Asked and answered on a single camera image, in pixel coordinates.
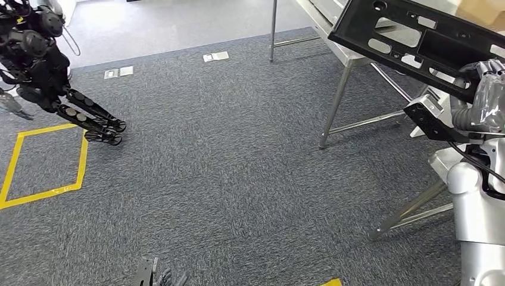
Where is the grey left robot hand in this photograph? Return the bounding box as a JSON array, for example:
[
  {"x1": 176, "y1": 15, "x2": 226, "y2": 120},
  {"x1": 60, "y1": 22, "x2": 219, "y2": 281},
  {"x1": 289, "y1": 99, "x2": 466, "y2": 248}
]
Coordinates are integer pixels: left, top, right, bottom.
[{"x1": 155, "y1": 268, "x2": 189, "y2": 286}]

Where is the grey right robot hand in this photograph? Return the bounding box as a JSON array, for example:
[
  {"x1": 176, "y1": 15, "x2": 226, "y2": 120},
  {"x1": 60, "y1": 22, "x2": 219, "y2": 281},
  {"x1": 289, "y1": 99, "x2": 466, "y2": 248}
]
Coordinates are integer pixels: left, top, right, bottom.
[{"x1": 459, "y1": 58, "x2": 505, "y2": 135}]

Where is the black plastic plate frame part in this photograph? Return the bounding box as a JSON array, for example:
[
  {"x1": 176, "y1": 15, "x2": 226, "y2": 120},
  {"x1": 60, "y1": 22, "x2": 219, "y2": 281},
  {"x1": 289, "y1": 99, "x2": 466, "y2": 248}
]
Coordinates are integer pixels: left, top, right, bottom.
[{"x1": 328, "y1": 0, "x2": 505, "y2": 104}]

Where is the brown cardboard box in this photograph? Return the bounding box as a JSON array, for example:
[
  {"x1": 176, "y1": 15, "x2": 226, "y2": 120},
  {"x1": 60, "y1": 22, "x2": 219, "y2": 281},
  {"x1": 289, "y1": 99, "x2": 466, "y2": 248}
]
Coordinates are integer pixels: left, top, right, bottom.
[{"x1": 457, "y1": 0, "x2": 505, "y2": 32}]

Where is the stainless steel table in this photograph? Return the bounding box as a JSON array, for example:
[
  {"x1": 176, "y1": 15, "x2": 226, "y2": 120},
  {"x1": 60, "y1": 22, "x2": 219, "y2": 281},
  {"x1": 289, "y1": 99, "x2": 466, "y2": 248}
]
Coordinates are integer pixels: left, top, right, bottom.
[{"x1": 269, "y1": 0, "x2": 462, "y2": 150}]

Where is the black humanoid robot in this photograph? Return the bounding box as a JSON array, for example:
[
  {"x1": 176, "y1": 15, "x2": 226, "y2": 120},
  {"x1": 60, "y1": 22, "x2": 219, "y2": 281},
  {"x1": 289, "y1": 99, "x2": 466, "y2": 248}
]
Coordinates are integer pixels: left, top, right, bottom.
[{"x1": 0, "y1": 0, "x2": 128, "y2": 147}]

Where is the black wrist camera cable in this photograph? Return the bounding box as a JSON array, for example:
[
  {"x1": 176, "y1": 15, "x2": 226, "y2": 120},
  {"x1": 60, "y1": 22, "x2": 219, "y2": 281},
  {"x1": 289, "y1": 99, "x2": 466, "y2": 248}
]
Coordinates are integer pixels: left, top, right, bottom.
[{"x1": 447, "y1": 140, "x2": 505, "y2": 187}]

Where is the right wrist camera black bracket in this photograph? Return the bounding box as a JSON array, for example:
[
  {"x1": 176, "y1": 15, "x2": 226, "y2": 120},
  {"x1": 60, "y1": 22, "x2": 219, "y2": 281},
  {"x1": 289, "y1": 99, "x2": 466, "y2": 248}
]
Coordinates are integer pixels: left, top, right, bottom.
[{"x1": 403, "y1": 94, "x2": 484, "y2": 145}]

